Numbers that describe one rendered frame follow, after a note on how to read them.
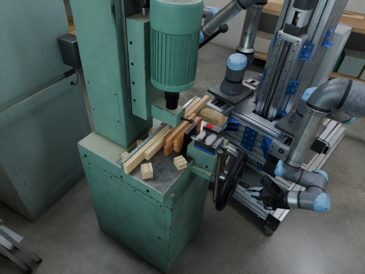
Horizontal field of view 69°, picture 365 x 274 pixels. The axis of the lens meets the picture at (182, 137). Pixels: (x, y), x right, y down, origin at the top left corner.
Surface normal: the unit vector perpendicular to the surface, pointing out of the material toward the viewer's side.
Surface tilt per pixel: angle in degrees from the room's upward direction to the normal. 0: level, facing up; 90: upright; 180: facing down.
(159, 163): 0
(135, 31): 90
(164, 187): 0
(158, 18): 90
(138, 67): 90
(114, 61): 90
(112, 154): 0
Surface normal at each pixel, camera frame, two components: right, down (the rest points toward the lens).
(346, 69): -0.36, 0.60
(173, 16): -0.10, 0.66
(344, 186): 0.07, -0.75
